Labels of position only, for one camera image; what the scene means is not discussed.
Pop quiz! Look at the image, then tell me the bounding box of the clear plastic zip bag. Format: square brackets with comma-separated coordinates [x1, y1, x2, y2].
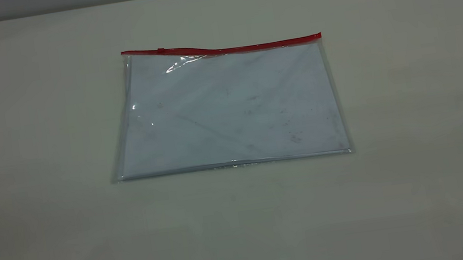
[95, 23, 355, 185]

